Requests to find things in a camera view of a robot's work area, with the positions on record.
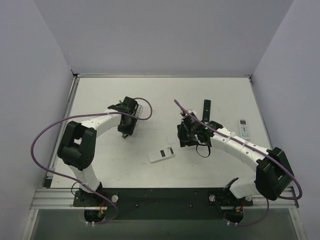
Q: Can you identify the white battery cover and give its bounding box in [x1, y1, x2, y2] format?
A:
[166, 135, 176, 145]

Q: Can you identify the red and white remote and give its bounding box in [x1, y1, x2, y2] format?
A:
[148, 146, 176, 164]

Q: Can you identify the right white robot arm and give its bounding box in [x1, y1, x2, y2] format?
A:
[177, 116, 294, 201]

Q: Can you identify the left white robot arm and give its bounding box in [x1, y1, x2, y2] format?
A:
[57, 96, 143, 206]

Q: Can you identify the grey and white remote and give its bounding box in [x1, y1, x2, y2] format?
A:
[135, 104, 143, 119]

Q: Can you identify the black slim remote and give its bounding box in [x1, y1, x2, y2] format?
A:
[202, 99, 211, 123]

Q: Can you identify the white air conditioner remote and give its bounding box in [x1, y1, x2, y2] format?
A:
[238, 118, 251, 141]

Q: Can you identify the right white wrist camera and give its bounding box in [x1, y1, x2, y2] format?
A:
[180, 109, 196, 117]

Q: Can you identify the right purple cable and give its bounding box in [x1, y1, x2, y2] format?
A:
[173, 99, 303, 227]

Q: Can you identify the purple cable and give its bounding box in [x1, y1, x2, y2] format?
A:
[29, 96, 154, 225]
[173, 99, 303, 227]

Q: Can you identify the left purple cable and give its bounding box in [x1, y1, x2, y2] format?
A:
[29, 96, 154, 225]

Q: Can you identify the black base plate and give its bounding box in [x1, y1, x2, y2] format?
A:
[73, 187, 253, 220]

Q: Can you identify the aluminium rail frame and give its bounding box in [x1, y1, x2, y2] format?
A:
[32, 74, 297, 227]

